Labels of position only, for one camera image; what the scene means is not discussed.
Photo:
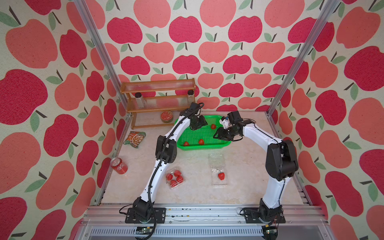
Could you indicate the clear clamshell container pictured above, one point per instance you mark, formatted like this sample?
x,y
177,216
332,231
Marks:
x,y
174,177
217,161

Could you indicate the red soda can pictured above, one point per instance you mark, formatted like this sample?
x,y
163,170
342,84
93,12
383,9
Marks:
x,y
118,165

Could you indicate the soup mix packet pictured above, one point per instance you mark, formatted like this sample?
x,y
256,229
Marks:
x,y
134,139

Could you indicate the spice jar on shelf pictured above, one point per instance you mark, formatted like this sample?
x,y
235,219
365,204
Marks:
x,y
191,97

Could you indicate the left spice jar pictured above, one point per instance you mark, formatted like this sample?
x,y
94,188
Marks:
x,y
140,100

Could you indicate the aluminium corner post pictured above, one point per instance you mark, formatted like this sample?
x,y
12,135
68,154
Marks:
x,y
90,24
326,12

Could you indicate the wooden shelf rack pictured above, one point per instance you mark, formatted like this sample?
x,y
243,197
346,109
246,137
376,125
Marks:
x,y
159,96

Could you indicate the green plastic basket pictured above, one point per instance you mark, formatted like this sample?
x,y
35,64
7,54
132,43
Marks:
x,y
205,133

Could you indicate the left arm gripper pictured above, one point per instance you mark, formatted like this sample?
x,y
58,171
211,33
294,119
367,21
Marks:
x,y
203,122

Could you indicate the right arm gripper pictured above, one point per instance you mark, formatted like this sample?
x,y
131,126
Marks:
x,y
220,134

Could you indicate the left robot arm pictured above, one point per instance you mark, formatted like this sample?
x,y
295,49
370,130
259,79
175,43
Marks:
x,y
165,154

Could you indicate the red gold round tin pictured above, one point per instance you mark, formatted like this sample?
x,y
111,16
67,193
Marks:
x,y
167,116

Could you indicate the left aluminium corner post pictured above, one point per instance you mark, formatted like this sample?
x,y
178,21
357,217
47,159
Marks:
x,y
90,24

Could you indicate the right aluminium corner post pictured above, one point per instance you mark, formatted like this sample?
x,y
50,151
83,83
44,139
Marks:
x,y
326,12

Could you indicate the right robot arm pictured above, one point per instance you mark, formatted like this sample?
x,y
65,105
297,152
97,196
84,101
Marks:
x,y
281,162

